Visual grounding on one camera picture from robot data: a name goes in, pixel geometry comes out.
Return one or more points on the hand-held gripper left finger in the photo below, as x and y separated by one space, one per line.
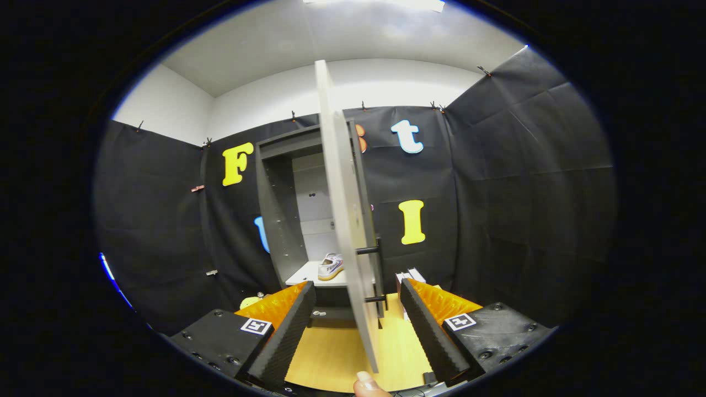
289 331

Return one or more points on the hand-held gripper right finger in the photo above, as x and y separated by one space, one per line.
427 331

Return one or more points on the white canvas shoe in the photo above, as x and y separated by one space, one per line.
330 267

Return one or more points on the dark grey shoe cabinet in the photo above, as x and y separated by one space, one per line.
276 209

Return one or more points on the yellow pineapple plush toy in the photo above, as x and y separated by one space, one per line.
251 302

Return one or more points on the black backdrop cloth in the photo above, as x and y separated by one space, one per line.
524 193

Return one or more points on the small black clip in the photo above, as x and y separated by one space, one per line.
484 70
139 126
436 106
208 142

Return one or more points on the long ceiling light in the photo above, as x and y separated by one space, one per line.
419 4

